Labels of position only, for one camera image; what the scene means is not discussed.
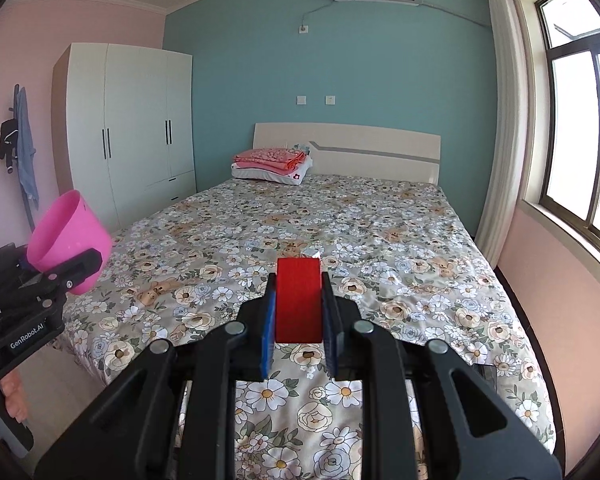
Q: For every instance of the white milk carton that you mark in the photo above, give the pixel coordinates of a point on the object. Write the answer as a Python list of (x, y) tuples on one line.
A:
[(311, 254)]

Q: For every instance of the red block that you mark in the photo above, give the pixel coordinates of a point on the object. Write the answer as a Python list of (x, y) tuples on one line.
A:
[(298, 300)]

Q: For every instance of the beige bed headboard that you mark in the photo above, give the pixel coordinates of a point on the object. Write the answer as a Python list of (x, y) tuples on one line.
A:
[(380, 155)]

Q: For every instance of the black hanging garment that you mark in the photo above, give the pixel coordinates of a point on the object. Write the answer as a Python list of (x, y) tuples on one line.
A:
[(9, 145)]

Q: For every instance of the white pillow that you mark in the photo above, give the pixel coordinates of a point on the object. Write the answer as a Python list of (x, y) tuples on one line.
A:
[(285, 176)]

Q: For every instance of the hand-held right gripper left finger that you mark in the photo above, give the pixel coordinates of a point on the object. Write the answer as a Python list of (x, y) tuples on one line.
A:
[(268, 330)]

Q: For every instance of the window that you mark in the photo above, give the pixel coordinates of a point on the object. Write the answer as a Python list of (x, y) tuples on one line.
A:
[(575, 135)]

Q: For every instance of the folded pink blanket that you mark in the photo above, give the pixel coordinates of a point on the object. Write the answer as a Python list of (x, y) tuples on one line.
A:
[(270, 157)]

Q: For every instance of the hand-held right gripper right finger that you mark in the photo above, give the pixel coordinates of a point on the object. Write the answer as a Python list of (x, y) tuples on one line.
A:
[(330, 330)]

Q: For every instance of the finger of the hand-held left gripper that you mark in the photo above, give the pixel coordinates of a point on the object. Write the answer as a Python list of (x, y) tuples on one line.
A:
[(7, 267), (80, 265)]

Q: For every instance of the pink plastic cup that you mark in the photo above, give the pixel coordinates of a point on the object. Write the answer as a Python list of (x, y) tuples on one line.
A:
[(65, 235)]

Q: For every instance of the clothes on coat stand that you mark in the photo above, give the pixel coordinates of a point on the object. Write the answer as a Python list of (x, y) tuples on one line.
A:
[(31, 222)]

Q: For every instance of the white wardrobe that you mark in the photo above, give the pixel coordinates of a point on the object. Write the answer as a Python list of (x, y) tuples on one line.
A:
[(135, 135)]

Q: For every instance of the bed with floral duvet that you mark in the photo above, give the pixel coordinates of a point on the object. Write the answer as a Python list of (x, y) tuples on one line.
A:
[(380, 260)]

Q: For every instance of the white curtain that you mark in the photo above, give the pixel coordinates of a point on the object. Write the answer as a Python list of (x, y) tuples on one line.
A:
[(505, 135)]

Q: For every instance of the person's left hand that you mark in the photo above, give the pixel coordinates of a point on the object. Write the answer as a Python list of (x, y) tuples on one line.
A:
[(16, 397)]

